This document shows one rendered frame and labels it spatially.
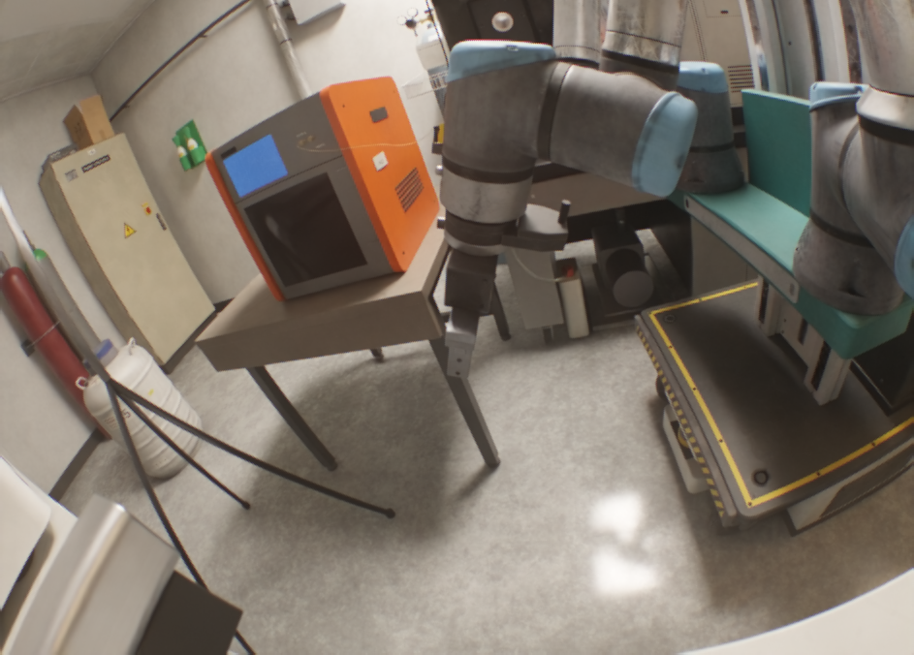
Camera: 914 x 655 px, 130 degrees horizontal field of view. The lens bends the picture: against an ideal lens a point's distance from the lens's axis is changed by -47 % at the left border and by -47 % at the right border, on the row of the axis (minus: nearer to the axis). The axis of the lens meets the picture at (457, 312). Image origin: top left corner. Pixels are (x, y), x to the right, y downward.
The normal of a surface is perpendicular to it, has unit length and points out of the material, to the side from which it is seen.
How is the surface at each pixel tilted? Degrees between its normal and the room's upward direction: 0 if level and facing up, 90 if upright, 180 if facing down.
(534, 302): 90
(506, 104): 82
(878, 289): 70
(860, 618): 0
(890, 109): 55
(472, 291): 96
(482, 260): 25
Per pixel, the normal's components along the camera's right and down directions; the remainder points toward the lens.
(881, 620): -0.31, -0.80
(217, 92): -0.15, 0.57
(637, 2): -0.64, 0.50
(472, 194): -0.36, 0.62
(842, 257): -0.89, 0.18
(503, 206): 0.35, 0.66
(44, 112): 0.94, -0.18
